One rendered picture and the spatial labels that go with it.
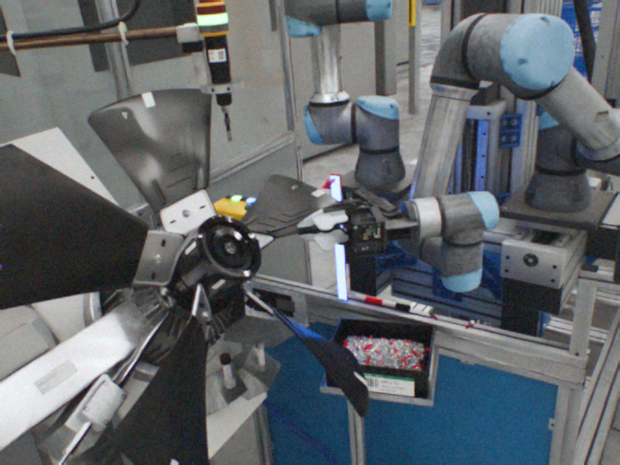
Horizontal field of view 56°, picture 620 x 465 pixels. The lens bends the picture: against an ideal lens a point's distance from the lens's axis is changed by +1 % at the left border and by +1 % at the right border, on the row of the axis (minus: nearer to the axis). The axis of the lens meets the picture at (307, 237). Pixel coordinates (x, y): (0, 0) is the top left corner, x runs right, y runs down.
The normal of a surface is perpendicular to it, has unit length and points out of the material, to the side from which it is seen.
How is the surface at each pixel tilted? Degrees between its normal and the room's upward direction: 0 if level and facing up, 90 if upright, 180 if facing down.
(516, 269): 90
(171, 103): 38
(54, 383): 50
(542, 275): 90
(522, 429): 90
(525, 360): 90
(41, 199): 75
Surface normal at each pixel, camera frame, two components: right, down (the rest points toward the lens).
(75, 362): 0.61, -0.46
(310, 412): -0.51, 0.40
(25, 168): 0.55, -0.06
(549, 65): 0.41, 0.28
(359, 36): 0.68, 0.26
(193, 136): 0.04, -0.45
